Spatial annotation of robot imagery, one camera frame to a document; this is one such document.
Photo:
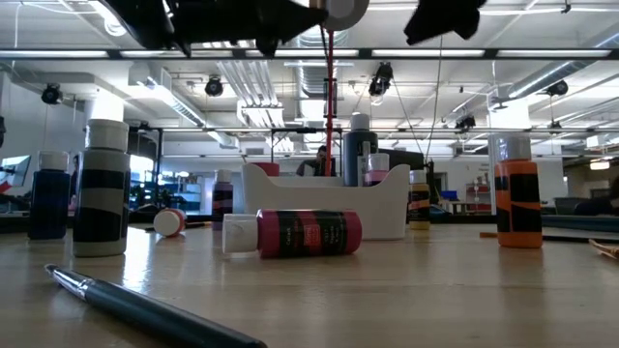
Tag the black overhead rig beam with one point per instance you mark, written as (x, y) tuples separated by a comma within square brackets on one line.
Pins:
[(365, 53)]

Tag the small purple paint bottle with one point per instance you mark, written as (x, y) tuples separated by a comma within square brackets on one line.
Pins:
[(223, 198)]

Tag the person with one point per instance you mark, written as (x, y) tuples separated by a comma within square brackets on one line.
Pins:
[(316, 164)]

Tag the small magenta paint bottle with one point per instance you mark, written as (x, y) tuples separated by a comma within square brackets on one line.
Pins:
[(309, 234)]

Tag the small blue paint bottle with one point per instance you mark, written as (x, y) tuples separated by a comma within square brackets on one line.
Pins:
[(48, 203)]

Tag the black aluminium table frame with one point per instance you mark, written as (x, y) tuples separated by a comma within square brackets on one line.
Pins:
[(580, 223)]

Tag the small grey paint bottle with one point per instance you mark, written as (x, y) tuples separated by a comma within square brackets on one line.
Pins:
[(101, 193)]

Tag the large navy paint bottle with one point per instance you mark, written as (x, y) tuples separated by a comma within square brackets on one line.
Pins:
[(355, 154)]

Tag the red plastic cup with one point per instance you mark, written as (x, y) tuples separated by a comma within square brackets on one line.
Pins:
[(266, 169)]

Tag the small orange paint bottle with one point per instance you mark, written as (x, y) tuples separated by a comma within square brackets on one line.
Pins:
[(518, 193)]

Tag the small yellow paint bottle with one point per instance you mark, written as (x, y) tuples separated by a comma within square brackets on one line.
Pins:
[(419, 203)]

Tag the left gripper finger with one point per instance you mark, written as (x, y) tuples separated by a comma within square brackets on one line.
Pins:
[(302, 28), (304, 13)]

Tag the black monitor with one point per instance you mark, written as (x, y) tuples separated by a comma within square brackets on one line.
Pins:
[(408, 159)]

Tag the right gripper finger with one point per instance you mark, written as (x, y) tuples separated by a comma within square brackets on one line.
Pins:
[(433, 10), (428, 30)]

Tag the small pink paint bottle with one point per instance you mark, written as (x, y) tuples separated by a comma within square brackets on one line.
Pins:
[(379, 176)]

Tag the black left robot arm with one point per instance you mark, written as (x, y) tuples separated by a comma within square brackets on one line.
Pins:
[(140, 19)]

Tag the lit computer monitor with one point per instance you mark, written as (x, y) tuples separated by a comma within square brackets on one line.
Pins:
[(14, 171)]

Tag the black ceiling spotlight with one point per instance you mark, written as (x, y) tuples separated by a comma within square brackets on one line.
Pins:
[(465, 123), (214, 87), (50, 94), (558, 88), (382, 79)]

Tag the dark pen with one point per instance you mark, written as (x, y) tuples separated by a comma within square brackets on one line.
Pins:
[(145, 314)]

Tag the small red paint bottle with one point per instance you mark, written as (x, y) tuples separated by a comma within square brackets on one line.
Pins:
[(168, 223)]

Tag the white plastic bin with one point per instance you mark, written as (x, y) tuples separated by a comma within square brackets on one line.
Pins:
[(338, 212)]

